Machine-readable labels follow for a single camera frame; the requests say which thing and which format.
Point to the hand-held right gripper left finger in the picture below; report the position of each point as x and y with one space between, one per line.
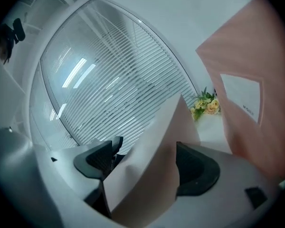
69 170

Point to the beige file box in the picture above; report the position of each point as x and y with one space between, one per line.
156 163

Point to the person's head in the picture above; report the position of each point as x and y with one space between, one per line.
3 44

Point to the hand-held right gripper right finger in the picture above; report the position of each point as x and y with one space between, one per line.
216 198

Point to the pink file box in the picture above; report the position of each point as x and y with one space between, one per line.
251 56

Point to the black head camera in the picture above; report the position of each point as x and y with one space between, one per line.
17 31

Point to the yellow artificial flower bouquet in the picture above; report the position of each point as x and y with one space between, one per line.
206 106

